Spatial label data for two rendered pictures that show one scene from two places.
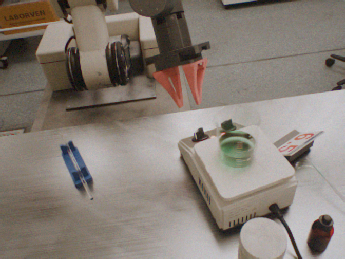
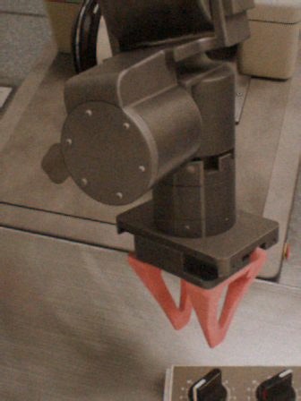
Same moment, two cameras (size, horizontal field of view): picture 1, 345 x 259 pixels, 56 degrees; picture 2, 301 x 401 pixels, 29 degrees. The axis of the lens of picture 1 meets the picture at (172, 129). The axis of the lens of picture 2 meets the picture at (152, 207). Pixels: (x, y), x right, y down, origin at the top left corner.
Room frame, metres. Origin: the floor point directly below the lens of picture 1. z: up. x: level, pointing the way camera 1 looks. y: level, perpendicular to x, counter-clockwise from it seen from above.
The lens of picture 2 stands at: (0.28, -0.09, 1.28)
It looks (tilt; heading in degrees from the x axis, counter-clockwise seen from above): 54 degrees down; 23
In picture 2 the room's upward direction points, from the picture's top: 9 degrees counter-clockwise
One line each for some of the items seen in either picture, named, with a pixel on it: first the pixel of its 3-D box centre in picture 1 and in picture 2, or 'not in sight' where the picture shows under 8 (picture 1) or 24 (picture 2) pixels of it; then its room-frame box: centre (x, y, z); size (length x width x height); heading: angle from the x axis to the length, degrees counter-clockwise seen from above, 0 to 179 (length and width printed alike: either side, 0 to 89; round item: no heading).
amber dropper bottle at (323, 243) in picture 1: (322, 229); not in sight; (0.22, -0.19, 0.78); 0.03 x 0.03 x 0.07
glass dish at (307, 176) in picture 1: (311, 172); not in sight; (0.34, -0.23, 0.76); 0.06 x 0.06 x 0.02
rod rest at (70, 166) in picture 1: (74, 161); not in sight; (0.44, 0.20, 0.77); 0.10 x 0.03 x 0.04; 24
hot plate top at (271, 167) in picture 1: (241, 159); not in sight; (0.33, -0.10, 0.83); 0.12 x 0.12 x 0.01; 14
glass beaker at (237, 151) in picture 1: (235, 139); not in sight; (0.33, -0.09, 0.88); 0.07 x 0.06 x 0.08; 97
